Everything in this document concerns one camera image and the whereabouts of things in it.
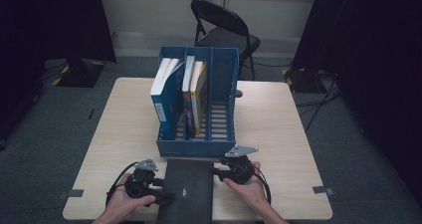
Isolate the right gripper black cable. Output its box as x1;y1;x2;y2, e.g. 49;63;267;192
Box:
253;165;273;206

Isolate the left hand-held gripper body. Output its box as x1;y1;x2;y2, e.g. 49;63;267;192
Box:
123;157;166;200

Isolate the blue book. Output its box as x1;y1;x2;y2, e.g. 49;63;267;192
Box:
149;58;187;141

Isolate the blue plastic file rack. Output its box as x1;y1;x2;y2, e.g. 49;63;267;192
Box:
156;45;241;158

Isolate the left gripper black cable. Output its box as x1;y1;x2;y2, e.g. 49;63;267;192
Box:
105;161;139;208

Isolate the red illustrated book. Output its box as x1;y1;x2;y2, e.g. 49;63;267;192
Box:
181;55;197;139

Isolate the black stand base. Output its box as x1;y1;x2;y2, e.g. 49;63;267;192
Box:
52;58;106;89
282;66;329;94

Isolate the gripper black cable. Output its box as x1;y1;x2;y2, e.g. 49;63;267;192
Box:
105;161;139;208
253;165;273;206

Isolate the black folding chair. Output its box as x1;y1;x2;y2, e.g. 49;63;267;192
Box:
190;0;262;99

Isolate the black floor cable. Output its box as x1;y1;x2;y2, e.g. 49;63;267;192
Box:
295;71;341;133

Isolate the yellow book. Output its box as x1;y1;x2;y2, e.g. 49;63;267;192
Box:
189;61;209;135

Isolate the grey tape strip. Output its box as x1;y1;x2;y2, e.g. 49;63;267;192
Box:
58;188;85;200
313;185;335;197

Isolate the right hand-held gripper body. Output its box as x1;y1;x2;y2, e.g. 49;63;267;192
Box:
218;144;259;185

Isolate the black book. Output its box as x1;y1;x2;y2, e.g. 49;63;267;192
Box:
156;158;215;224

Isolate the person's right hand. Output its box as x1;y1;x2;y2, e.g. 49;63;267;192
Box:
222;160;269;212

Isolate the person's left hand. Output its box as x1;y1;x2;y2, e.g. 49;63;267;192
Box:
106;173;157;220

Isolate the black curtain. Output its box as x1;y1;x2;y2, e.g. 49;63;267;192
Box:
292;0;422;205
0;0;117;142

